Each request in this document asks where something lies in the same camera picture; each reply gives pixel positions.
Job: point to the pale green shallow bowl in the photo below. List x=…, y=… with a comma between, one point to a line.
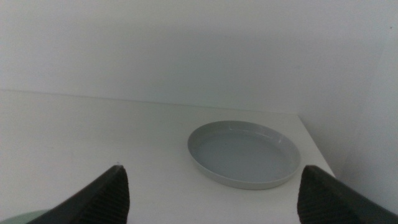
x=15, y=219

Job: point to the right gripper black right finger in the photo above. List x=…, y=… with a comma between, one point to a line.
x=326, y=199

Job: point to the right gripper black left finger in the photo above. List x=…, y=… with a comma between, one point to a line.
x=102, y=199

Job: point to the grey shallow bowl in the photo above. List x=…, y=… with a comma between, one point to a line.
x=242, y=155

